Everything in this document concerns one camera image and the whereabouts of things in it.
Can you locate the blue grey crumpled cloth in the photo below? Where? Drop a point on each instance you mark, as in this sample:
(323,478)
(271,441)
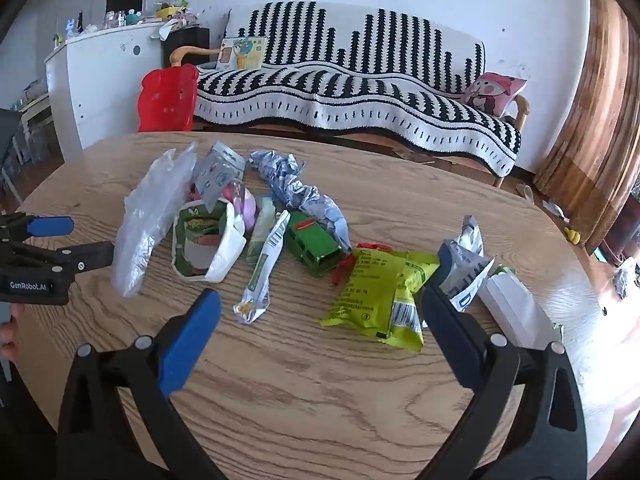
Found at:
(295,187)

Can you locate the green white wrapper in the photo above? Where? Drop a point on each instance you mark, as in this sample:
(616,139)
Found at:
(263,225)

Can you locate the white green sachet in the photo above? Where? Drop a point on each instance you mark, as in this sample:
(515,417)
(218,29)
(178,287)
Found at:
(260,280)

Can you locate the red bag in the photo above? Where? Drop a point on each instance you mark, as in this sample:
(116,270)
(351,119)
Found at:
(165,100)

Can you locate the white green snack bag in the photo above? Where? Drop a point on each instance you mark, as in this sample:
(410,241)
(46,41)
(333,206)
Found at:
(225,255)

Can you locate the white box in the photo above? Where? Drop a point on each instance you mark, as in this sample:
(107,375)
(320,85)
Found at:
(515,305)

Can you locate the green carton box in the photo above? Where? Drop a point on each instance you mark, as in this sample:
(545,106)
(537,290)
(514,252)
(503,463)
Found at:
(312,250)

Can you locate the red wrapper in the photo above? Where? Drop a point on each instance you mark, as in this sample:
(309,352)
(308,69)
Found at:
(345,267)

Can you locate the person's left hand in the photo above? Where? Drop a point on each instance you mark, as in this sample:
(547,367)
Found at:
(8,335)

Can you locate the wooden sofa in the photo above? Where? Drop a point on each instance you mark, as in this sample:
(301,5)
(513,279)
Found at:
(523,110)

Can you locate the pile of small toys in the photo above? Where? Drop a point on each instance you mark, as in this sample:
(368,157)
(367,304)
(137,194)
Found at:
(167,11)

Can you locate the yellow green snack packet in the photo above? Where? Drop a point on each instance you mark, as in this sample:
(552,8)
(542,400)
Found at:
(370,295)

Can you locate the picture book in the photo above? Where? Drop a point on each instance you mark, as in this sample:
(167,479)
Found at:
(240,54)

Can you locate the pink cushion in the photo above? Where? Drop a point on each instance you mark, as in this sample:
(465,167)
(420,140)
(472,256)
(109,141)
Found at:
(492,91)

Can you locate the white blue crumpled wrapper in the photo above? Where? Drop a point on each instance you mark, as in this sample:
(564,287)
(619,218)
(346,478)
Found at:
(462,266)

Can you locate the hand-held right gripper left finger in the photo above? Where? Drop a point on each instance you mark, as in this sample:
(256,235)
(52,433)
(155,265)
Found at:
(192,341)

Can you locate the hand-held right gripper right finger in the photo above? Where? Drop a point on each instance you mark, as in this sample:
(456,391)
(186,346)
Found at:
(450,331)

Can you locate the white cabinet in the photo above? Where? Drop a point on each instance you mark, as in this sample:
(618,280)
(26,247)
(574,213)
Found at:
(100,80)

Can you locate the crumpled pink purple wrapper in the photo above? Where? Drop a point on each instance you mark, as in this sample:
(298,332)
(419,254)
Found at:
(245,207)

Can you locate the silver blue cookie packet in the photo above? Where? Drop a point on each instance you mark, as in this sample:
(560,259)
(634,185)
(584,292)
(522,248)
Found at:
(220,172)

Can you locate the yellow floor toy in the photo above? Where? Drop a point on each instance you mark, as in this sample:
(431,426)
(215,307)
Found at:
(573,236)

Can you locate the black white patterned blanket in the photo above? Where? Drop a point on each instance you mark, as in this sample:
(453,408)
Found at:
(350,85)

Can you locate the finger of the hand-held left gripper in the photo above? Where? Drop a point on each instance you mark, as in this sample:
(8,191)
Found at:
(80,256)
(50,226)

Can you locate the clear plastic bag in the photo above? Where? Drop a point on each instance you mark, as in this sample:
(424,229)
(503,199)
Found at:
(145,220)

